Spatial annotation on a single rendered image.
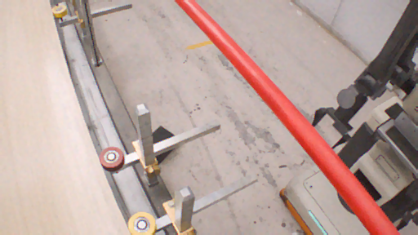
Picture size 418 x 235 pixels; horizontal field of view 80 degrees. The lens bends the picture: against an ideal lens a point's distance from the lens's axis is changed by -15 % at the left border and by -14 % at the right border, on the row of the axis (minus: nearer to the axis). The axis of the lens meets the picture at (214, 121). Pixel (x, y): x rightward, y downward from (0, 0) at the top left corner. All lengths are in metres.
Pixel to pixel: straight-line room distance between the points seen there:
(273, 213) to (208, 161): 0.55
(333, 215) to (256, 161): 0.67
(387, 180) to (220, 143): 1.20
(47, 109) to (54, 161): 0.23
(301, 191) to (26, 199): 1.37
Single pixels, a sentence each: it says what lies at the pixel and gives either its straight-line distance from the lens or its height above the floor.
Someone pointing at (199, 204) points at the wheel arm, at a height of 0.85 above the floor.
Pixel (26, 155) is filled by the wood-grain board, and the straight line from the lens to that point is 1.07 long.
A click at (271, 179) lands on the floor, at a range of 2.01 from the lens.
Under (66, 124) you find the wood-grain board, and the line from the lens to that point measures 1.09.
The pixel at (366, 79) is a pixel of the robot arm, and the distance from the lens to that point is 0.91.
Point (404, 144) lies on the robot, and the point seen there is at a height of 1.04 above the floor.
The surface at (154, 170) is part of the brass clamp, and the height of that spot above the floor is 0.86.
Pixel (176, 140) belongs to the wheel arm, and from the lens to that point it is 1.04.
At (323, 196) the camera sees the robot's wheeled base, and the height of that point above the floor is 0.28.
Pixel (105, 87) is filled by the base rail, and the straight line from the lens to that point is 1.45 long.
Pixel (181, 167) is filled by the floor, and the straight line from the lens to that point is 1.95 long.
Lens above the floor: 1.72
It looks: 52 degrees down
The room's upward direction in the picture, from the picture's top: 11 degrees clockwise
